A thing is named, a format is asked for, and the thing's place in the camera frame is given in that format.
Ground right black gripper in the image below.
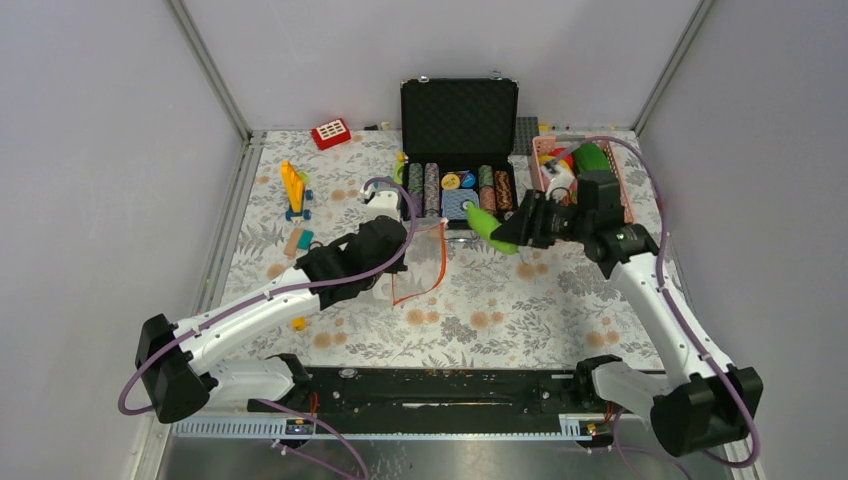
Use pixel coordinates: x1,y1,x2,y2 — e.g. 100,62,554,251
491,189,594,250

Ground clear orange-zip bag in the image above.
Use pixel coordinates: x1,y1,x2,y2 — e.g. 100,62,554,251
371,218,448,307

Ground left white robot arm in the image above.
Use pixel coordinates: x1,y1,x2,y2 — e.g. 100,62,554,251
119,182,416,424

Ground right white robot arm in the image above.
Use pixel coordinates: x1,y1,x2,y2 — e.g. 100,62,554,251
489,171,763,458

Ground red toy strawberry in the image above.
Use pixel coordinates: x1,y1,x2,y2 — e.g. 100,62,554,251
551,149,574,169

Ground wooden teal toy blocks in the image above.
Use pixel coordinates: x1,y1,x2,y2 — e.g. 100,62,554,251
284,227,314,258

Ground pink plastic basket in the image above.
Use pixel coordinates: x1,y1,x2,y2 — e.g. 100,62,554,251
528,135,636,222

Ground green yellow toy figure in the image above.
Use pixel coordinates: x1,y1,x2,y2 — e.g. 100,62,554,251
393,152,407,185

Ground green white bok choy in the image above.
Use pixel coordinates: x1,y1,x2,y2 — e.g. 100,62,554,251
572,143,611,174

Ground grey building baseplate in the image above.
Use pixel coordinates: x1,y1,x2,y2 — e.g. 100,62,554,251
512,116,540,156

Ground yellow blue toy cart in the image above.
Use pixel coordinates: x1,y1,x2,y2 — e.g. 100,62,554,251
280,161,314,223

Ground floral table mat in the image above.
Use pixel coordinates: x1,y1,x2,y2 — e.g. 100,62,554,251
223,131,662,370

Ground small yellow toy piece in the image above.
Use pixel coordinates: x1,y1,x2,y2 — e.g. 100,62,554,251
291,317,307,332

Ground black poker chip case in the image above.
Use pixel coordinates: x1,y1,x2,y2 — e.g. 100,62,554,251
400,78,519,221

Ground red white toy block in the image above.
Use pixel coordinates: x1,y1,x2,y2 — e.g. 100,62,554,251
311,118,352,151

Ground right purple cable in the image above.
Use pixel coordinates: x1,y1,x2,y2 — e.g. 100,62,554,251
549,135,763,480

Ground purple cable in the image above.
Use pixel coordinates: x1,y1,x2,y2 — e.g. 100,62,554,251
117,176,420,480
549,135,763,480

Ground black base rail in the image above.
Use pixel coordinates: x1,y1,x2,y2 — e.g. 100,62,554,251
245,354,637,440

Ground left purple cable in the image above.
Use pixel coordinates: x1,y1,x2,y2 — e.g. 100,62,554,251
117,176,420,480

